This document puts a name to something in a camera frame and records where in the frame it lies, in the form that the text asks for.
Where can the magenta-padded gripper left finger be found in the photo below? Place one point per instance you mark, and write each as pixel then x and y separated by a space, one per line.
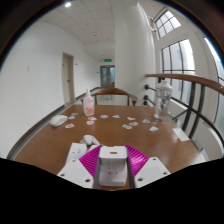
pixel 75 171

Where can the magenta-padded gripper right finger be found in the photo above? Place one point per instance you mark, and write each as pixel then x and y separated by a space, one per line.
pixel 151 170

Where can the white charger block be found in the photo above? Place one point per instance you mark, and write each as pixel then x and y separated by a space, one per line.
pixel 113 158

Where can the white power strip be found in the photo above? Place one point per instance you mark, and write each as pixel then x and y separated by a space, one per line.
pixel 113 178
pixel 76 150

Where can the white paper card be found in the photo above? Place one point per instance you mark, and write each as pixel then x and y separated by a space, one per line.
pixel 181 134

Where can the white pump bottle orange label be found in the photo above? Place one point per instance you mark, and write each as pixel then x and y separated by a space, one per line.
pixel 88 106

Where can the clear plastic drink bottle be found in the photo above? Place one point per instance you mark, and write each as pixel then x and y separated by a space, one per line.
pixel 162 100

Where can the wooden chair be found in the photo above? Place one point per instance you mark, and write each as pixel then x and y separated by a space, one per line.
pixel 115 91

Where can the beige side door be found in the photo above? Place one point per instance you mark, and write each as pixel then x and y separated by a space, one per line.
pixel 68 78

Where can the wooden-topped black railing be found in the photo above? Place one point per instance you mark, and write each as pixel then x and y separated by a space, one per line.
pixel 193 80

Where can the glass double door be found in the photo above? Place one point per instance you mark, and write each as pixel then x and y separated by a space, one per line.
pixel 107 76

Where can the green exit sign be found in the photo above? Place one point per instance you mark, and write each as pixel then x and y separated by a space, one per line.
pixel 107 60

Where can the tall gridded window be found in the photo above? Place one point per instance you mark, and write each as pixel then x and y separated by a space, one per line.
pixel 176 56

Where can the large side window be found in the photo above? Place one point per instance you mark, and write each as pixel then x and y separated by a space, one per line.
pixel 218 66

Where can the arched upper window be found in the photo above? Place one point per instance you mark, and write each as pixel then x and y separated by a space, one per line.
pixel 166 23

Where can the round ceiling light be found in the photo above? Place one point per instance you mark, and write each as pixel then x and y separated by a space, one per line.
pixel 67 4

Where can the white wall-mounted camera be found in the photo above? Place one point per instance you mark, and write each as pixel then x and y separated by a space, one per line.
pixel 149 17
pixel 152 29

